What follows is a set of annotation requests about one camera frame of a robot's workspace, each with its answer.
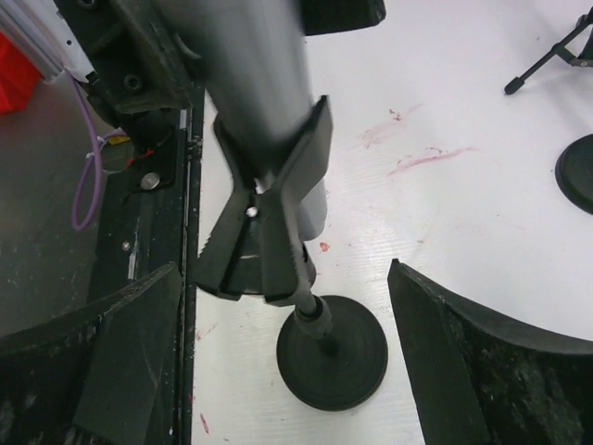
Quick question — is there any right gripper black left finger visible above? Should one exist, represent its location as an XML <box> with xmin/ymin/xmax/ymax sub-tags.
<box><xmin>1</xmin><ymin>263</ymin><xmax>182</xmax><ymax>444</ymax></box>

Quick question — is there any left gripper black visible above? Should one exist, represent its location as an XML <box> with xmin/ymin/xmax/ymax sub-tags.
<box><xmin>55</xmin><ymin>0</ymin><xmax>203</xmax><ymax>125</ymax></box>

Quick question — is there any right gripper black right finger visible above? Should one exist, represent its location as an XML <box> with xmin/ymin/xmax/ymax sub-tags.
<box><xmin>387</xmin><ymin>260</ymin><xmax>592</xmax><ymax>444</ymax></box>

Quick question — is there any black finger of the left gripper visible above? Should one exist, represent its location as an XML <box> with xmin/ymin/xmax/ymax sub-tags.
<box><xmin>300</xmin><ymin>0</ymin><xmax>386</xmax><ymax>36</ymax></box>

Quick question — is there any silver microphone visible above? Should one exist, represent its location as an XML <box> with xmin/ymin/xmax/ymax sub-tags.
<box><xmin>152</xmin><ymin>0</ymin><xmax>331</xmax><ymax>242</ymax></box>

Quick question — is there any black round base stand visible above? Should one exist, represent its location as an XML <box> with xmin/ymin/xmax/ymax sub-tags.
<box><xmin>555</xmin><ymin>134</ymin><xmax>593</xmax><ymax>214</ymax></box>
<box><xmin>195</xmin><ymin>95</ymin><xmax>388</xmax><ymax>412</ymax></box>

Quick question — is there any black tripod shock mount stand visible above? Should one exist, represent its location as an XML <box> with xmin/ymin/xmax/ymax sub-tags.
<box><xmin>503</xmin><ymin>10</ymin><xmax>592</xmax><ymax>95</ymax></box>

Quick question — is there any aluminium rail frame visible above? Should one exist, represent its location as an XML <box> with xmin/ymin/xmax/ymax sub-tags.
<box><xmin>1</xmin><ymin>0</ymin><xmax>94</xmax><ymax>83</ymax></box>

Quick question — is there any black mounting base plate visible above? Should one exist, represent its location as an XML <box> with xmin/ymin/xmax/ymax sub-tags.
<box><xmin>89</xmin><ymin>101</ymin><xmax>205</xmax><ymax>444</ymax></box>

